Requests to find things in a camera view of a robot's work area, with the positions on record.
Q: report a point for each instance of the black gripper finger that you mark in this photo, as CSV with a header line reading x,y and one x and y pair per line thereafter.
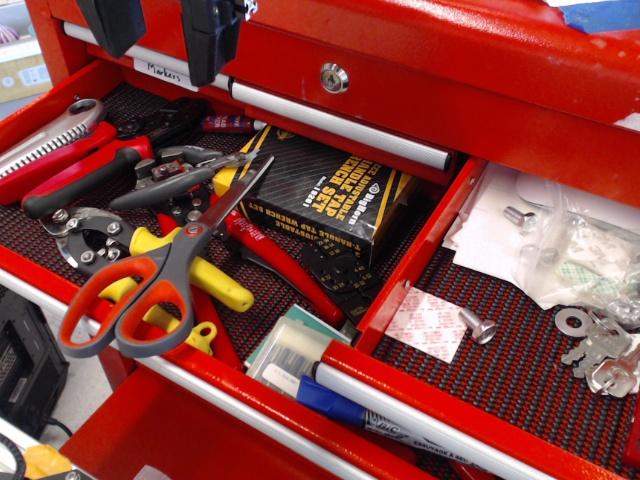
x,y
211,32
117,25

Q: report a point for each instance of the red and grey scissors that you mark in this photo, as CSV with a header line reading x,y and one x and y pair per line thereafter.
x,y
170,260

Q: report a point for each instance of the silver drawer lock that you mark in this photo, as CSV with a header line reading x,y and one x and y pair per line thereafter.
x,y
334,78

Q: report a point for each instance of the white Markers label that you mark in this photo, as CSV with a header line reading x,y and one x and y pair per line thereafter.
x,y
176,74

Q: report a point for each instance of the red threadlocker tube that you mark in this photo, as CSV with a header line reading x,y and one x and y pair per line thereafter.
x,y
230,124

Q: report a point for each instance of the black ratchet crimper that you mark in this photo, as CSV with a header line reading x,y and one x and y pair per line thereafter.
x,y
170,122

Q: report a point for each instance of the cardboard box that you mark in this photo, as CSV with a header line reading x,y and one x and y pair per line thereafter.
x,y
23,70

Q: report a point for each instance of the black yellow tap wrench box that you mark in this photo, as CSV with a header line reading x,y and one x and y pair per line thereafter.
x,y
312,191

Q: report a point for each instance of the red tool chest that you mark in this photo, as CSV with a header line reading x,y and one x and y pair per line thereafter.
x,y
441,90

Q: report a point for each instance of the clear plastic bit case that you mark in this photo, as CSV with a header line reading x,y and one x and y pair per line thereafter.
x,y
296,342

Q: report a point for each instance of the black electronic device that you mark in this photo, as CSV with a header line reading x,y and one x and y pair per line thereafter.
x,y
33,370

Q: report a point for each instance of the silver bolt on paper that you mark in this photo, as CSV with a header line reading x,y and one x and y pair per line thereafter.
x,y
525,222

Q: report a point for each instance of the blue cap BIC marker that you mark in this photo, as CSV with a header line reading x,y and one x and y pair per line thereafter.
x,y
337,407

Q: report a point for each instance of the blue tape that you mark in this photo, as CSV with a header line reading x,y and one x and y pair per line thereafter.
x,y
603,16

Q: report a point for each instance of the silver bolt near divider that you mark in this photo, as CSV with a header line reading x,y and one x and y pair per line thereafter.
x,y
482,331

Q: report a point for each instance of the clear plastic bag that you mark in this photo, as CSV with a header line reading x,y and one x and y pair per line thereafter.
x,y
581,250

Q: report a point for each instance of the silver washer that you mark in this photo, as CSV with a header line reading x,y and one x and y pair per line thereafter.
x,y
572,322

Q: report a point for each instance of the bunch of silver keys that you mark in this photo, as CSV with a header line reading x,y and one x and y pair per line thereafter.
x,y
607,358

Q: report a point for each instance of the silver red handled saw tool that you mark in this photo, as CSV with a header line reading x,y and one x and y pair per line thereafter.
x,y
81,129

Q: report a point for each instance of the red black handled crimper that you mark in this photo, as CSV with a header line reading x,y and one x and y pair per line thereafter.
x,y
109,161

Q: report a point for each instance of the grey handled pliers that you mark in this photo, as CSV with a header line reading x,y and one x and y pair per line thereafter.
x,y
182,168

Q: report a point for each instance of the red handled wire stripper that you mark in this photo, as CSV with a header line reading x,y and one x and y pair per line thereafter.
x,y
336,284

